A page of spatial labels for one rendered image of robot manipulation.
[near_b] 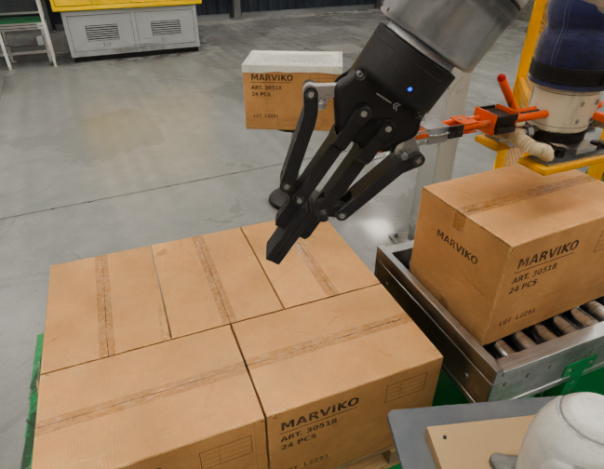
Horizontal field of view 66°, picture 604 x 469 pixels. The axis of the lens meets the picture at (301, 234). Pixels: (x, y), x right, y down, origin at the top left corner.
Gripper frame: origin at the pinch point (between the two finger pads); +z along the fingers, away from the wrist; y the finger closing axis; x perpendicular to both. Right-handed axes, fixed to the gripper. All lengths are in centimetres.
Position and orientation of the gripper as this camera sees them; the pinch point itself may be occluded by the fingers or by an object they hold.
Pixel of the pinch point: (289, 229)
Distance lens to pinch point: 46.3
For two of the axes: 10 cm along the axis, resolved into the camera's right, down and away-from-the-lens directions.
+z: -5.3, 7.2, 4.6
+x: 0.3, 5.6, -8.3
